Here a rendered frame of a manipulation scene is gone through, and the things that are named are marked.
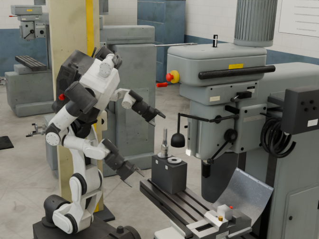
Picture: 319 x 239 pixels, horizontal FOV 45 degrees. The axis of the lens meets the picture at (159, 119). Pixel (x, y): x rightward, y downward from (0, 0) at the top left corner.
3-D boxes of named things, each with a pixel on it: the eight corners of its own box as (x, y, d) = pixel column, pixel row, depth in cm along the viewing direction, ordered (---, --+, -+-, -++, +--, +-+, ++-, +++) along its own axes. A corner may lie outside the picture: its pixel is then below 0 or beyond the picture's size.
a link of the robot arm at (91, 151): (104, 161, 201) (79, 155, 203) (109, 152, 209) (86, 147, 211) (104, 151, 198) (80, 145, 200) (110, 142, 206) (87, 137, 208)
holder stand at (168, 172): (171, 195, 241) (173, 165, 235) (150, 181, 258) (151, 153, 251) (186, 189, 248) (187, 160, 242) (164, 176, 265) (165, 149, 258)
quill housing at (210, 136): (205, 166, 195) (209, 105, 185) (182, 151, 211) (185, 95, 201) (234, 159, 204) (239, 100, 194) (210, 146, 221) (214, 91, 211)
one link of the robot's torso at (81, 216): (57, 226, 258) (67, 172, 234) (81, 215, 272) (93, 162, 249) (70, 242, 250) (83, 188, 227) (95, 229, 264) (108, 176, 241)
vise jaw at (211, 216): (219, 231, 193) (219, 224, 192) (203, 218, 203) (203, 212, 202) (228, 227, 196) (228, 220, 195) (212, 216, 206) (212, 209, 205)
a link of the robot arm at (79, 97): (58, 104, 193) (73, 87, 186) (66, 96, 201) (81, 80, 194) (75, 119, 195) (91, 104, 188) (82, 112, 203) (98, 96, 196)
